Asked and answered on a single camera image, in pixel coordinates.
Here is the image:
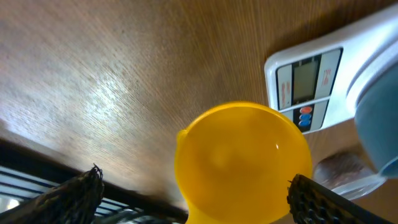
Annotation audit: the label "white digital kitchen scale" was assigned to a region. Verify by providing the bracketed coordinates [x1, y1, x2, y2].
[264, 5, 397, 134]

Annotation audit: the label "yellow plastic scoop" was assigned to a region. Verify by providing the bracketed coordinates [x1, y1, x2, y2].
[174, 102, 313, 223]

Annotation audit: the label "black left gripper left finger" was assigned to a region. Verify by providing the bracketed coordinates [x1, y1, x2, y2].
[1, 166, 104, 224]

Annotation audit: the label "clear plastic container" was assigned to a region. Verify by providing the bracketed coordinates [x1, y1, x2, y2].
[313, 152, 387, 200]

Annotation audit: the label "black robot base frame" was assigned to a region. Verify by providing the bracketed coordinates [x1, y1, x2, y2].
[1, 140, 188, 223]

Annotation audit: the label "blue plastic bowl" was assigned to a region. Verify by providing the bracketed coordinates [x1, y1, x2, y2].
[354, 62, 398, 179]

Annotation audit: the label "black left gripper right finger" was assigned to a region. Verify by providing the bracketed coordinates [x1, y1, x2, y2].
[287, 174, 392, 224]

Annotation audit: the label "red adzuki beans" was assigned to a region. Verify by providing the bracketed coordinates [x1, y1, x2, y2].
[313, 152, 374, 189]

